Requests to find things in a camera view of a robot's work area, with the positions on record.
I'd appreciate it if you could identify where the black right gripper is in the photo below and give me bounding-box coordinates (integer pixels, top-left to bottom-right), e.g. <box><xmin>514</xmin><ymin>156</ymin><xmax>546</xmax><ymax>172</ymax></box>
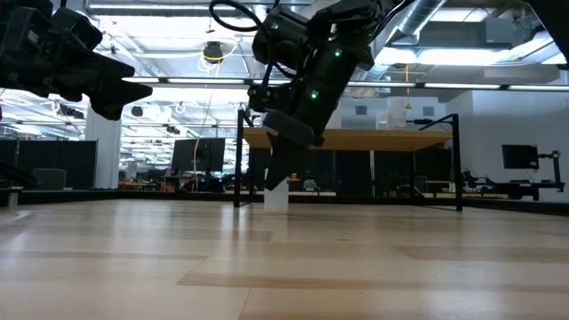
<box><xmin>264</xmin><ymin>73</ymin><xmax>357</xmax><ymax>192</ymax></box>

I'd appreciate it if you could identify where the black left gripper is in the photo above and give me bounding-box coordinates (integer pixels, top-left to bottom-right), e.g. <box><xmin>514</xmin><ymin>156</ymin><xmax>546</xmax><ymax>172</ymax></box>
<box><xmin>26</xmin><ymin>26</ymin><xmax>154</xmax><ymax>121</ymax></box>

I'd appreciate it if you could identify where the small translucent white pill bottle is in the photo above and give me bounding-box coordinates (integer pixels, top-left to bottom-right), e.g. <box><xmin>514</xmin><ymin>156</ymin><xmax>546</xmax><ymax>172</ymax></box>
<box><xmin>263</xmin><ymin>176</ymin><xmax>290</xmax><ymax>214</ymax></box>

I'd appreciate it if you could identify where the white building pillar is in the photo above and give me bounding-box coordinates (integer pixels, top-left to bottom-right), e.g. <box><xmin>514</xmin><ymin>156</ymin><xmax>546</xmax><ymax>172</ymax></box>
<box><xmin>84</xmin><ymin>106</ymin><xmax>123</xmax><ymax>190</ymax></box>

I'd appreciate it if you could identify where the black room partition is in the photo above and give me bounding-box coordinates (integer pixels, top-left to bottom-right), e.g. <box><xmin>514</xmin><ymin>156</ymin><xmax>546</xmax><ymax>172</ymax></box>
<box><xmin>0</xmin><ymin>140</ymin><xmax>99</xmax><ymax>190</ymax></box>

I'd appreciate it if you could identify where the long linear ceiling light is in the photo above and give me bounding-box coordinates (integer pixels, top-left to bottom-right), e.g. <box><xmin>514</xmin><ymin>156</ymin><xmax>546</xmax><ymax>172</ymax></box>
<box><xmin>122</xmin><ymin>76</ymin><xmax>569</xmax><ymax>92</ymax></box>

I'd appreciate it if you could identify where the black hanging ceiling device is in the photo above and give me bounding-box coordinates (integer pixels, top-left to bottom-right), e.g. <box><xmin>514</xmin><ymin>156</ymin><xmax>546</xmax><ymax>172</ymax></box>
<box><xmin>202</xmin><ymin>40</ymin><xmax>226</xmax><ymax>64</ymax></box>

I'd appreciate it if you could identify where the grey office chair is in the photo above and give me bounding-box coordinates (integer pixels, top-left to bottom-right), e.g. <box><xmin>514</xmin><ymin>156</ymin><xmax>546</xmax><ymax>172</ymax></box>
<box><xmin>30</xmin><ymin>167</ymin><xmax>68</xmax><ymax>191</ymax></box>

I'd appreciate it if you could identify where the bright ceiling light panel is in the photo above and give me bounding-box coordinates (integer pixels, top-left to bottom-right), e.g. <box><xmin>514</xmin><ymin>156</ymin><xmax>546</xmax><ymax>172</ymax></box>
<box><xmin>381</xmin><ymin>46</ymin><xmax>562</xmax><ymax>68</ymax></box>

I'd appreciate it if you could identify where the black equipment on desk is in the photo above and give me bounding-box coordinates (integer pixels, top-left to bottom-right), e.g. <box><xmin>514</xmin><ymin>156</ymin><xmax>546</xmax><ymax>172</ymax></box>
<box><xmin>461</xmin><ymin>170</ymin><xmax>566</xmax><ymax>202</ymax></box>

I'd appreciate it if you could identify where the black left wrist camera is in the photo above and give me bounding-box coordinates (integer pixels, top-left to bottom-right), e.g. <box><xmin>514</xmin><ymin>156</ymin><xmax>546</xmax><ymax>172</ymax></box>
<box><xmin>51</xmin><ymin>6</ymin><xmax>104</xmax><ymax>50</ymax></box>

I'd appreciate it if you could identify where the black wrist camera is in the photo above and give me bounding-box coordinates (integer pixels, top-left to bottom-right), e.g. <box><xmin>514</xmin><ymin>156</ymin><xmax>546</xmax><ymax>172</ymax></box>
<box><xmin>247</xmin><ymin>82</ymin><xmax>294</xmax><ymax>115</ymax></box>
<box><xmin>51</xmin><ymin>6</ymin><xmax>104</xmax><ymax>50</ymax></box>

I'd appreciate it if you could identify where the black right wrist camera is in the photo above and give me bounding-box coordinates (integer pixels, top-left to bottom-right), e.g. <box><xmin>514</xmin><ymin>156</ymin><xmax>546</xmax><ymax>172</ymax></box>
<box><xmin>247</xmin><ymin>82</ymin><xmax>294</xmax><ymax>115</ymax></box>

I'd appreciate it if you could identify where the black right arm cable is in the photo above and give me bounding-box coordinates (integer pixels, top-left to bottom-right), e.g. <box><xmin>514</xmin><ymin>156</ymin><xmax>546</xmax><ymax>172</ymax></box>
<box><xmin>208</xmin><ymin>0</ymin><xmax>285</xmax><ymax>90</ymax></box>

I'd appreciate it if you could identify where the wooden table black frame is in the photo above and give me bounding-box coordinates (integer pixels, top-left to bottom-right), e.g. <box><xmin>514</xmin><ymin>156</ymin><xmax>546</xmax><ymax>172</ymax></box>
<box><xmin>233</xmin><ymin>105</ymin><xmax>464</xmax><ymax>213</ymax></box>

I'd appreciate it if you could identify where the yellow hanging cord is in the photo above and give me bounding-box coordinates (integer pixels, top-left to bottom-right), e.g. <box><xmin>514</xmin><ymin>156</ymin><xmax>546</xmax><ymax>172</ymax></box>
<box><xmin>403</xmin><ymin>64</ymin><xmax>413</xmax><ymax>110</ymax></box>

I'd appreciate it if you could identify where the silver ceiling duct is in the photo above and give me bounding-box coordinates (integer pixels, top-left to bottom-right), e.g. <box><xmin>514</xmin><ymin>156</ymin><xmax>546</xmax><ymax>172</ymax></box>
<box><xmin>399</xmin><ymin>0</ymin><xmax>448</xmax><ymax>36</ymax></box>

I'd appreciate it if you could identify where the black wall monitor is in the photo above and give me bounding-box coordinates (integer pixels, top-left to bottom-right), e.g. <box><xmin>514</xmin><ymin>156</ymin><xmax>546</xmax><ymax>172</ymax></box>
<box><xmin>501</xmin><ymin>144</ymin><xmax>541</xmax><ymax>171</ymax></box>

